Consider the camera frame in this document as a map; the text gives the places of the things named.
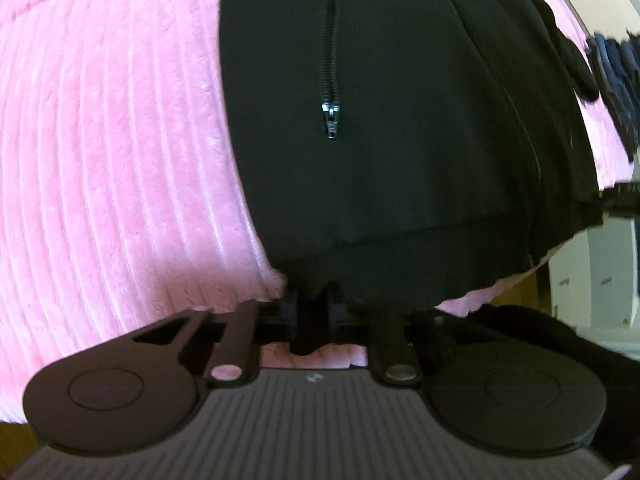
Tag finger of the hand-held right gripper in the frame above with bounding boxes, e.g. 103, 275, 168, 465
600, 180, 640, 219

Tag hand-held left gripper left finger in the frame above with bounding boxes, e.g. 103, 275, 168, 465
127, 285, 302, 389

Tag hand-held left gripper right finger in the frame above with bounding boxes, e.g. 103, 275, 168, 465
321, 281, 482, 389

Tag black zip-pocket garment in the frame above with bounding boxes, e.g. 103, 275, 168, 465
217, 0, 604, 313

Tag white cabinet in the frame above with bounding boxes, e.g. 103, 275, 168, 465
547, 214, 640, 335

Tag navy folded garment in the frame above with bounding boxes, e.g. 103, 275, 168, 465
617, 37, 640, 161

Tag folded blue jeans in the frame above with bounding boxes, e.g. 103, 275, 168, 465
587, 34, 625, 128

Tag pink ribbed blanket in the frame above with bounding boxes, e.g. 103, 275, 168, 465
0, 0, 640, 426

